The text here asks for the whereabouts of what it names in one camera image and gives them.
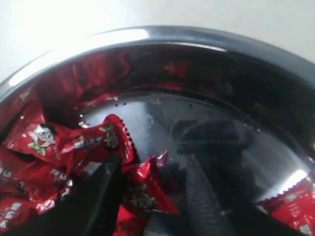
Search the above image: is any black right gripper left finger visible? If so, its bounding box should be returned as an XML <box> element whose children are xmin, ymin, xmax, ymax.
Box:
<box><xmin>24</xmin><ymin>155</ymin><xmax>122</xmax><ymax>236</ymax></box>

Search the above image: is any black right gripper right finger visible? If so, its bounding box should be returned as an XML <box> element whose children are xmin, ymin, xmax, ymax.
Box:
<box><xmin>147</xmin><ymin>155</ymin><xmax>238</xmax><ymax>236</ymax></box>

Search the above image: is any red candy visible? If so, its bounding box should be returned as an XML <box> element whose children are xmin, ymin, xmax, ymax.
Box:
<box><xmin>113</xmin><ymin>157</ymin><xmax>179</xmax><ymax>236</ymax></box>
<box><xmin>58</xmin><ymin>114</ymin><xmax>135</xmax><ymax>174</ymax></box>
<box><xmin>3</xmin><ymin>102</ymin><xmax>71</xmax><ymax>163</ymax></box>

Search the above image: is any round stainless steel plate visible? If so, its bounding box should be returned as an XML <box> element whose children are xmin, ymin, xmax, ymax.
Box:
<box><xmin>0</xmin><ymin>26</ymin><xmax>315</xmax><ymax>236</ymax></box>

